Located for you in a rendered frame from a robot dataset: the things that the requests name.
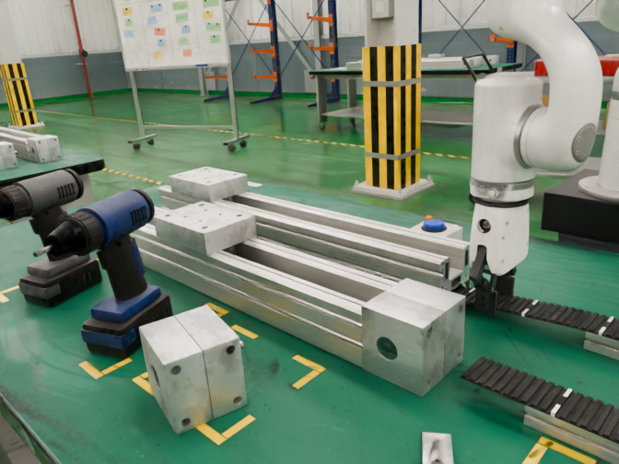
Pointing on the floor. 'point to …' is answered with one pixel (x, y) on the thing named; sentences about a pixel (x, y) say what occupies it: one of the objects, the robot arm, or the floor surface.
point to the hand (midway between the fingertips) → (494, 294)
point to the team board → (175, 46)
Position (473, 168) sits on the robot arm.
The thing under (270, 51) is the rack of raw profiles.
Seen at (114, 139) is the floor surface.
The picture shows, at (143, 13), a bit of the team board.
